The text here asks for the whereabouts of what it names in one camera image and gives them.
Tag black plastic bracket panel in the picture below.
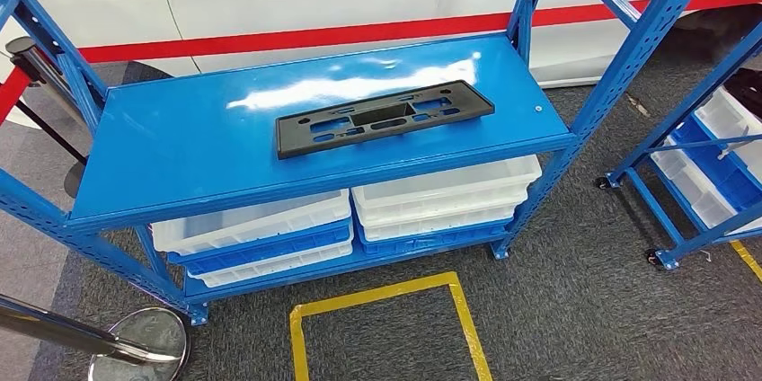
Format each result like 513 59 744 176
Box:
274 79 496 161

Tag translucent white plastic bin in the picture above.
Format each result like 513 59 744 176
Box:
350 155 543 227
693 86 762 184
149 189 352 257
650 136 762 235
187 235 357 289
357 186 530 244

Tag black plastic part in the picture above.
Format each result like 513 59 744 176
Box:
722 67 762 120

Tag blue wheeled shelf rack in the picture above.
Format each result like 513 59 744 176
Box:
597 21 762 272

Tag red barrier belt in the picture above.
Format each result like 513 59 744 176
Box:
0 66 32 128

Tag blue plastic bin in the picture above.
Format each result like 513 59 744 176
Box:
166 217 357 277
356 217 512 258
669 116 762 214

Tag blue metal shelf rack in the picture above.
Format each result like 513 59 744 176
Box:
0 0 731 327

